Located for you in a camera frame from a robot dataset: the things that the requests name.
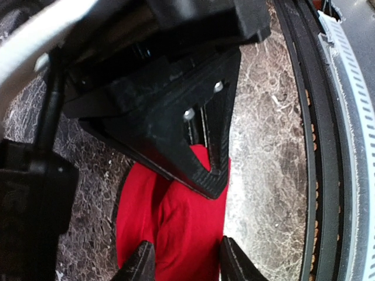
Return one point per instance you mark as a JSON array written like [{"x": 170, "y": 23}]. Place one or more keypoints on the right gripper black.
[{"x": 117, "y": 38}]

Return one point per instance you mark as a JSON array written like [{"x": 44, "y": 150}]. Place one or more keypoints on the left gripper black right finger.
[{"x": 235, "y": 264}]

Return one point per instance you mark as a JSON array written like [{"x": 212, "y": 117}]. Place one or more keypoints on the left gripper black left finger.
[{"x": 140, "y": 266}]

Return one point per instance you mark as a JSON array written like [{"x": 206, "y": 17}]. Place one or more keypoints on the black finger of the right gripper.
[
  {"x": 165, "y": 124},
  {"x": 219, "y": 88}
]

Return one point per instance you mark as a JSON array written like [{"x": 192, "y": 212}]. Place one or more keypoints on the red santa sock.
[{"x": 185, "y": 228}]

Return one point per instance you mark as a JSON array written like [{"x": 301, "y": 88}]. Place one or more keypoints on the black front rail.
[{"x": 327, "y": 235}]

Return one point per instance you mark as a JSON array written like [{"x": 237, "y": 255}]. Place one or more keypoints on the white slotted cable duct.
[{"x": 353, "y": 101}]

